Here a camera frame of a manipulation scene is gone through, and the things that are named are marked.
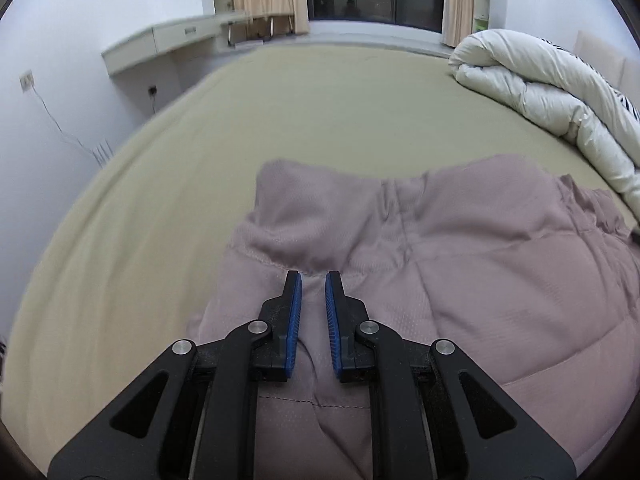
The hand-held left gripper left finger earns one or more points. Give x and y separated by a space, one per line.
295 330

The bed with olive sheet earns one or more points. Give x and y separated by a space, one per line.
200 160

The white router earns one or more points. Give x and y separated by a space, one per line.
104 156

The beige padded headboard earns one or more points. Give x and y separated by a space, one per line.
600 50

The small folding table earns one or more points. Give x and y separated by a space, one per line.
240 21

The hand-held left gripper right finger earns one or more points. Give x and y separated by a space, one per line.
332 330

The white wall-mounted desk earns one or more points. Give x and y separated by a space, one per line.
165 35

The white duvet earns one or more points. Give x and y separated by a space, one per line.
540 75

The mauve hooded puffer coat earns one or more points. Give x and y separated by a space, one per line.
475 285

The white wall socket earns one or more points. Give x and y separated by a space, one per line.
27 81

